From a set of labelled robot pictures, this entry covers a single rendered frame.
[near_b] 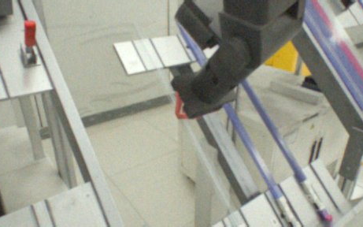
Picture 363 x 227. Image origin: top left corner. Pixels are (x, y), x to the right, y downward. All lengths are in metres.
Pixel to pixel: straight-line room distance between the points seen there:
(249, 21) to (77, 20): 2.08
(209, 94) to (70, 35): 1.96
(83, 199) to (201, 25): 0.32
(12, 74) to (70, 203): 0.24
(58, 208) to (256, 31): 0.37
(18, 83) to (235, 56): 0.38
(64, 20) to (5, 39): 1.70
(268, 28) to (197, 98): 0.18
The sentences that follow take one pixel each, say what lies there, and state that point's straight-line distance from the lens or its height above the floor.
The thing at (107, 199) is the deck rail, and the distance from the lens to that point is 0.49.
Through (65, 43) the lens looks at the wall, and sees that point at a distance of 2.32.
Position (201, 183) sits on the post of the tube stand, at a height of 0.71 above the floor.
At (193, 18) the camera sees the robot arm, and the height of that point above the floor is 1.10.
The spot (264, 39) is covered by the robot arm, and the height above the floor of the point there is 1.10.
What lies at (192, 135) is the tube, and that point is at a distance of 0.51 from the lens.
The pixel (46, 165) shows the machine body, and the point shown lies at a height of 0.62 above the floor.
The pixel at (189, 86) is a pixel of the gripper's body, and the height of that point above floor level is 1.00.
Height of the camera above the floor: 1.15
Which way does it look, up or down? 26 degrees down
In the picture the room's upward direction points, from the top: straight up
